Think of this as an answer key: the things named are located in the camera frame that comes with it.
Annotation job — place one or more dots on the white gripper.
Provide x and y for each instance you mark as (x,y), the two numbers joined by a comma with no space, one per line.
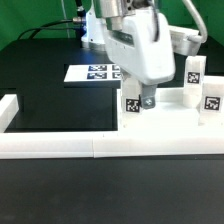
(135,51)

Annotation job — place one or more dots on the white square table top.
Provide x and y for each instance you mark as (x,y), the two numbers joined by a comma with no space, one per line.
(169,113)

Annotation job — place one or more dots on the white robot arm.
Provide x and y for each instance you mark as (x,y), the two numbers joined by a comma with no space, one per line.
(110,13)

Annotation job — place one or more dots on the white sheet with AprilTags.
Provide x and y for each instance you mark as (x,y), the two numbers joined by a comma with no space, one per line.
(92,72)

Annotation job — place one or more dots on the white U-shaped obstacle fence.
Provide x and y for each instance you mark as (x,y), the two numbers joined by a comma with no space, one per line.
(191,141)

